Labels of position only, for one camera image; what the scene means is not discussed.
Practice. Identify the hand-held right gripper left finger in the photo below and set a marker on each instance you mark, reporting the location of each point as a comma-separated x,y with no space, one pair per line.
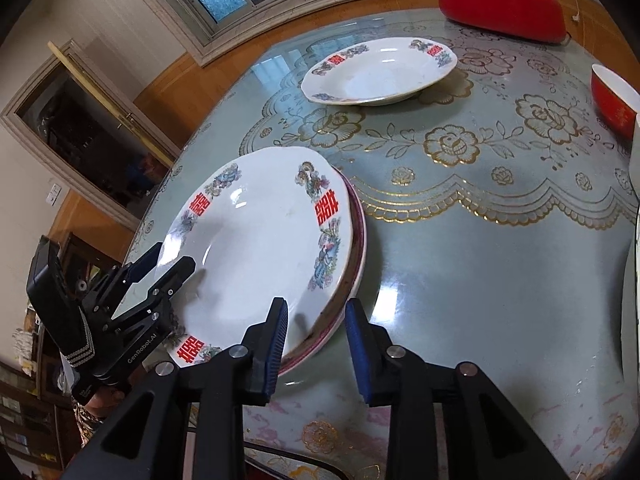
274,347

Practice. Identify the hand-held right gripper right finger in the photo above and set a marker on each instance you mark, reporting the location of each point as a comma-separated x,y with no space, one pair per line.
356,350

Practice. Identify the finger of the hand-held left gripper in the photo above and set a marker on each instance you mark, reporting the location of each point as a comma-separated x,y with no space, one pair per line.
145,265
167,282

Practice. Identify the white floral plate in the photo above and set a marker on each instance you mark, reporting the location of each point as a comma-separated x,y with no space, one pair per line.
250,250
380,75

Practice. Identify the pink rimmed plate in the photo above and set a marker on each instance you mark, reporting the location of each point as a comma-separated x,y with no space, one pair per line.
358,255

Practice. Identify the blue striped bowl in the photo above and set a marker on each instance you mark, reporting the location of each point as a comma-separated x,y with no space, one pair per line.
632,300

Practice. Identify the white bowl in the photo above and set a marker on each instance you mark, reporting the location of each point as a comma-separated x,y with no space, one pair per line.
638,150

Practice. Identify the red bowl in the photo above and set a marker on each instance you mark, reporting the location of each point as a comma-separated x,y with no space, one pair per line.
612,105

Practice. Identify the person's left forearm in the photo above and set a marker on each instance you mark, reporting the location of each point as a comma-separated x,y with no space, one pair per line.
85,422

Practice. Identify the person's left hand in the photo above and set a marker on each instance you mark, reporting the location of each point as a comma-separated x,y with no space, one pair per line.
107,402

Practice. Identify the framed doorway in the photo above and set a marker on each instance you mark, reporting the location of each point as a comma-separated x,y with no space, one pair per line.
75,125

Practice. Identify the red electric pot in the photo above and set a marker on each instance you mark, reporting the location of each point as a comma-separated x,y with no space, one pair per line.
500,12

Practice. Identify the white light switch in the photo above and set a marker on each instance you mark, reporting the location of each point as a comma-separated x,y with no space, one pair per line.
53,194

